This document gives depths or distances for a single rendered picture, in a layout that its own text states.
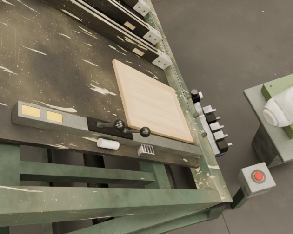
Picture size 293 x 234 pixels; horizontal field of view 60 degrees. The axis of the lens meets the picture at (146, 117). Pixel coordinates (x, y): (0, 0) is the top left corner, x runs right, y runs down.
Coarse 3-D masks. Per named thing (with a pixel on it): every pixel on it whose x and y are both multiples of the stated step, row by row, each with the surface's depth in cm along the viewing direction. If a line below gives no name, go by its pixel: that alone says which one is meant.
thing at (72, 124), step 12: (12, 108) 70; (48, 108) 75; (12, 120) 68; (24, 120) 69; (36, 120) 70; (48, 120) 72; (72, 120) 79; (84, 120) 83; (72, 132) 80; (84, 132) 82; (96, 132) 84; (132, 144) 100; (156, 144) 107; (168, 144) 114; (180, 144) 122; (192, 156) 132
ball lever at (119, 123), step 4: (116, 120) 78; (120, 120) 77; (96, 124) 84; (100, 124) 84; (104, 124) 83; (108, 124) 81; (112, 124) 80; (116, 124) 77; (120, 124) 77; (124, 124) 78; (116, 128) 77; (120, 128) 77; (124, 128) 78
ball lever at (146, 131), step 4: (144, 128) 86; (148, 128) 86; (124, 132) 93; (128, 132) 92; (132, 132) 91; (136, 132) 89; (140, 132) 86; (144, 132) 85; (148, 132) 85; (144, 136) 86
